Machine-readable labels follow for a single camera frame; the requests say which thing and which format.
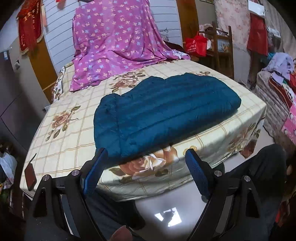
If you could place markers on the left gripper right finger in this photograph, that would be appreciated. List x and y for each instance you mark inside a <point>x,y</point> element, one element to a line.
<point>233,210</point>

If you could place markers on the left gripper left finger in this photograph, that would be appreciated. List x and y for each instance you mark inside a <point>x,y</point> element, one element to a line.
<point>59,210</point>

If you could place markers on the teal puffer jacket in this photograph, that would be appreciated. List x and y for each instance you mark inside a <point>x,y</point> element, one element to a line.
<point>159,112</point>

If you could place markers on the pile of clothes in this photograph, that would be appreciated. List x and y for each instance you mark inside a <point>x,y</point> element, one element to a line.
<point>273,86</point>

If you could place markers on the dark red phone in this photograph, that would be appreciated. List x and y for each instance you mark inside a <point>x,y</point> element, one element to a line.
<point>30,175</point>

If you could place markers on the dark grey wardrobe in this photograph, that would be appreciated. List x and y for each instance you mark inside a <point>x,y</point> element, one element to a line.
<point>23,103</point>

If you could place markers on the wooden chair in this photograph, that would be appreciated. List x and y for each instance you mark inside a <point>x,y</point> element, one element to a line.
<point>219,56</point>

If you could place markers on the red hanging garment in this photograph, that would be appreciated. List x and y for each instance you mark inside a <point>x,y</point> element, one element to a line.
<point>257,41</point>

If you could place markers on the red shopping bag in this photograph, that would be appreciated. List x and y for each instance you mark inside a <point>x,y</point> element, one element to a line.
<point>196,46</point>

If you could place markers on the purple floral bed sheet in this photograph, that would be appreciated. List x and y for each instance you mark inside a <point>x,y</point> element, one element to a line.
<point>114,37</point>

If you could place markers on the red hanging wall decoration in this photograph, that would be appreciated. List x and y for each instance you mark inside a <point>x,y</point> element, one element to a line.
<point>29,20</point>

